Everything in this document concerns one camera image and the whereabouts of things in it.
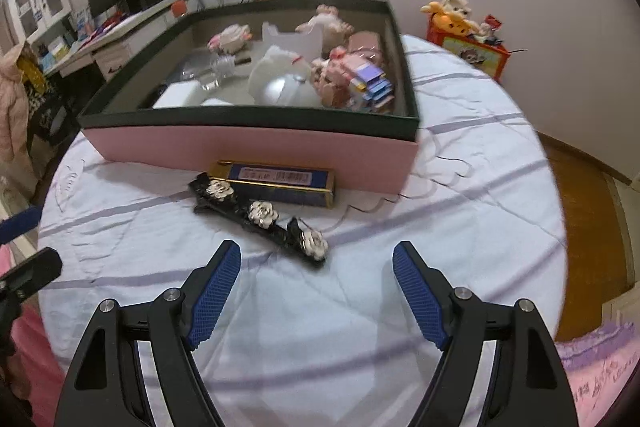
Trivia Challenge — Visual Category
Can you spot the white silver round figurine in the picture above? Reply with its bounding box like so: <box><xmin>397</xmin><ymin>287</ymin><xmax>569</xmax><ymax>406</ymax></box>
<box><xmin>247</xmin><ymin>46</ymin><xmax>322</xmax><ymax>108</ymax></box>

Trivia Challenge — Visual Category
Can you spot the white earbuds case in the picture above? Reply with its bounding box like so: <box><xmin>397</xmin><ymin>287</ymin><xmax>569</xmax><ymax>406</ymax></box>
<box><xmin>201</xmin><ymin>98</ymin><xmax>233</xmax><ymax>106</ymax></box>

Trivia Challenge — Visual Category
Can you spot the pink hanging coat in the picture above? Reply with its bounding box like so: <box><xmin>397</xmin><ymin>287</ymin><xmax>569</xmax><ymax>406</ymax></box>
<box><xmin>1</xmin><ymin>41</ymin><xmax>38</xmax><ymax>199</ymax></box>

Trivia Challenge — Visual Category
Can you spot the black flower hair clip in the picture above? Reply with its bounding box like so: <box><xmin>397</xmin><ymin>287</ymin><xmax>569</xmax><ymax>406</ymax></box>
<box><xmin>189</xmin><ymin>173</ymin><xmax>329</xmax><ymax>267</ymax></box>

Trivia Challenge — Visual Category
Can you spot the pink box with black rim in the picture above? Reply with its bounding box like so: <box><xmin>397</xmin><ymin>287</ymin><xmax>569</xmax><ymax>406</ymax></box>
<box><xmin>79</xmin><ymin>0</ymin><xmax>420</xmax><ymax>194</ymax></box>

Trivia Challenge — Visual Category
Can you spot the white desk with drawers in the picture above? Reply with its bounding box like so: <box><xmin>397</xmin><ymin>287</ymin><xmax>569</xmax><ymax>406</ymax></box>
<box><xmin>44</xmin><ymin>0</ymin><xmax>201</xmax><ymax>81</ymax></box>

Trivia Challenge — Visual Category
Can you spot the black remote control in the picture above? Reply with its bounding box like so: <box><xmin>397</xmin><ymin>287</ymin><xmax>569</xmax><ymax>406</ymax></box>
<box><xmin>137</xmin><ymin>83</ymin><xmax>167</xmax><ymax>110</ymax></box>

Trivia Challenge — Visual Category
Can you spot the white tablecloth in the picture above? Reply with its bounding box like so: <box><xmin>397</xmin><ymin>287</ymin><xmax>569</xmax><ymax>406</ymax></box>
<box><xmin>39</xmin><ymin>37</ymin><xmax>566</xmax><ymax>426</ymax></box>

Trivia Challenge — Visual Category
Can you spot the clear bottle with orange cap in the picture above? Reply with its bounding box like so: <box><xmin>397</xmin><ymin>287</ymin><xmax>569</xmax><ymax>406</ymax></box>
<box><xmin>170</xmin><ymin>0</ymin><xmax>189</xmax><ymax>18</ymax></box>

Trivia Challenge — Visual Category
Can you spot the rose gold metallic box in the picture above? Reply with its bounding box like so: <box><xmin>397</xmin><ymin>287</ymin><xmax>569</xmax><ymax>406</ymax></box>
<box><xmin>347</xmin><ymin>31</ymin><xmax>384</xmax><ymax>66</ymax></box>

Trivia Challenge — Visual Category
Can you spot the pink white brick toy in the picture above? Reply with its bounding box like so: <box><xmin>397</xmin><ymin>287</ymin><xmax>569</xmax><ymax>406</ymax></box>
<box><xmin>207</xmin><ymin>24</ymin><xmax>252</xmax><ymax>54</ymax></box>

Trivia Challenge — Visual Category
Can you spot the blue gold rectangular box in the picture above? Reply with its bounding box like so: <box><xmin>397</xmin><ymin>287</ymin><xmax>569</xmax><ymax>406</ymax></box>
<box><xmin>207</xmin><ymin>160</ymin><xmax>336</xmax><ymax>208</ymax></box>

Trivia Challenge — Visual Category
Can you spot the clear glass bottle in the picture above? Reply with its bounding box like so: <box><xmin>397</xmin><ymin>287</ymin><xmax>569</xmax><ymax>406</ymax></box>
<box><xmin>178</xmin><ymin>53</ymin><xmax>252</xmax><ymax>91</ymax></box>

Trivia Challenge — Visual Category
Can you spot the pink purple brick toy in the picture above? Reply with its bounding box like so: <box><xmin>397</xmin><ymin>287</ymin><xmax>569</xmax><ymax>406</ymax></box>
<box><xmin>311</xmin><ymin>46</ymin><xmax>395</xmax><ymax>114</ymax></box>

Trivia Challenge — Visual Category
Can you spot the white power adapter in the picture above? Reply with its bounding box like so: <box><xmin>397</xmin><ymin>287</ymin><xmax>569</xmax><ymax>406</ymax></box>
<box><xmin>153</xmin><ymin>80</ymin><xmax>207</xmax><ymax>109</ymax></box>

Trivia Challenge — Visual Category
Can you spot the pink baby figurine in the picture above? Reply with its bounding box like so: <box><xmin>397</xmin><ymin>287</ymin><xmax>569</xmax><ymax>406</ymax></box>
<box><xmin>295</xmin><ymin>4</ymin><xmax>355</xmax><ymax>55</ymax></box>

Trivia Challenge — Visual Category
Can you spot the white ceramic cup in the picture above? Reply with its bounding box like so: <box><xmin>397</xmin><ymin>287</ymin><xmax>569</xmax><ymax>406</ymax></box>
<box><xmin>262</xmin><ymin>22</ymin><xmax>323</xmax><ymax>62</ymax></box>

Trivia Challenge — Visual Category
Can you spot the red toy crate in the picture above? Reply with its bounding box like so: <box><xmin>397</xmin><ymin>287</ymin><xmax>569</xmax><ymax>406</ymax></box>
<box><xmin>426</xmin><ymin>15</ymin><xmax>511</xmax><ymax>82</ymax></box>

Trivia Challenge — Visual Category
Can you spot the yellow white plush toy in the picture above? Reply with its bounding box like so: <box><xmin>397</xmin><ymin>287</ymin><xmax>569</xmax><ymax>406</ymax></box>
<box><xmin>421</xmin><ymin>0</ymin><xmax>480</xmax><ymax>37</ymax></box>

